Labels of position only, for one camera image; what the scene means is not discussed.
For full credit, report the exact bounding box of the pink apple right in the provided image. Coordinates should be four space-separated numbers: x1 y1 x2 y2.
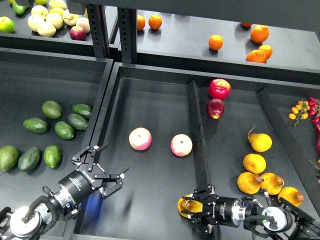
170 134 193 157

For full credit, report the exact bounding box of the red apple upper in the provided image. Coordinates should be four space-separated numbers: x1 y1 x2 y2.
208 78 231 101

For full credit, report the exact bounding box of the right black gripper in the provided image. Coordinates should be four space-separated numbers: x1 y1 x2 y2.
179 184 241 234

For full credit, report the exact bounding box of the light green avocado far left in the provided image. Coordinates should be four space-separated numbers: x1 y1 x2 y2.
0 145 20 171

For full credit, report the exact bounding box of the dark red apple lower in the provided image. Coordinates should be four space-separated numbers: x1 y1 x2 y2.
205 98 225 120

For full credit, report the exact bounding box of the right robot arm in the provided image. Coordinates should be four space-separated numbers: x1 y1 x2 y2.
177 184 320 240

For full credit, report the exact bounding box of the pink apple left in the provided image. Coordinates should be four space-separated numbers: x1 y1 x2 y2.
128 127 152 151

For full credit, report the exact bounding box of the avocado centre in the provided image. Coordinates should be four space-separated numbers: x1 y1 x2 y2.
54 121 75 140

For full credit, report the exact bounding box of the front orange on shelf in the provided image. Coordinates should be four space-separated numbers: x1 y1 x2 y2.
245 49 267 63

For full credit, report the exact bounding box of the orange on shelf centre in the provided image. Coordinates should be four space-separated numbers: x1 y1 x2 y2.
208 34 224 51

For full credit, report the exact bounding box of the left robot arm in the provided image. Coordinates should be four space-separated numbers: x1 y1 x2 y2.
0 145 129 240

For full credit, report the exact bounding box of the black shelf post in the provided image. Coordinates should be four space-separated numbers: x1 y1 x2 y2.
86 3 110 59
117 7 138 64

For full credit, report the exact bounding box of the pale yellow pear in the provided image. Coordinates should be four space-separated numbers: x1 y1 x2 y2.
37 21 57 37
27 15 45 32
62 9 79 27
46 12 64 30

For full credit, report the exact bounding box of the orange on shelf left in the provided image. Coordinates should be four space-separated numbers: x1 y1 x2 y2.
136 15 146 31

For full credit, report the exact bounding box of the pale yellow pear right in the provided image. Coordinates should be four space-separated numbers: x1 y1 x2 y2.
62 9 79 27

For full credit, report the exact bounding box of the avocado top right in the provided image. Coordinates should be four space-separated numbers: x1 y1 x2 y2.
72 103 92 119

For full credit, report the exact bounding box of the pale yellow pear front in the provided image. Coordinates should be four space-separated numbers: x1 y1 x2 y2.
37 21 57 37

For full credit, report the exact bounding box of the orange cherry tomato bunch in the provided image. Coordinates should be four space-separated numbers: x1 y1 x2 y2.
288 100 310 128

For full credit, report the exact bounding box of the avocado top left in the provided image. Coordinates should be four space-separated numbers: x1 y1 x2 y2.
42 100 63 119

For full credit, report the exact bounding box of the pale yellow pear left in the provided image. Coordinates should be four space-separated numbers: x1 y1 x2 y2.
27 15 45 32

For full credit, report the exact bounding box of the black shelf post right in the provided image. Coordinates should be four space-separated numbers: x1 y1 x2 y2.
117 7 138 64

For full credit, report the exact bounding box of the avocado middle right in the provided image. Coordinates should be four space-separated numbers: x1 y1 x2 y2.
67 113 88 131

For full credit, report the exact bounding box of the pink apple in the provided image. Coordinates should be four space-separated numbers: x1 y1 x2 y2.
128 127 152 151
170 134 193 157

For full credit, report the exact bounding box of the peach on shelf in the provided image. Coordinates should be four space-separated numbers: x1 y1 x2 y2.
76 17 91 34

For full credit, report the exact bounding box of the pale yellow pear centre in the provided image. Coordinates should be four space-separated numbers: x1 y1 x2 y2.
46 12 64 30

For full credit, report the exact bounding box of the yellow pear with stem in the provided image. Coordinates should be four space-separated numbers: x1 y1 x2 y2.
247 126 273 153

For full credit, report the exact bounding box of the dark avocado lower left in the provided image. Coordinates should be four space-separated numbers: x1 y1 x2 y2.
18 146 41 172

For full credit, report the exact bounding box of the black shelf post left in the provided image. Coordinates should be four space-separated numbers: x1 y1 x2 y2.
86 3 110 59

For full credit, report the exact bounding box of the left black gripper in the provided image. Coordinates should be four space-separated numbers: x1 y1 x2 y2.
58 143 129 204

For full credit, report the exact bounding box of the red apple on shelf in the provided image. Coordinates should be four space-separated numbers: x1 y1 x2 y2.
69 25 87 41

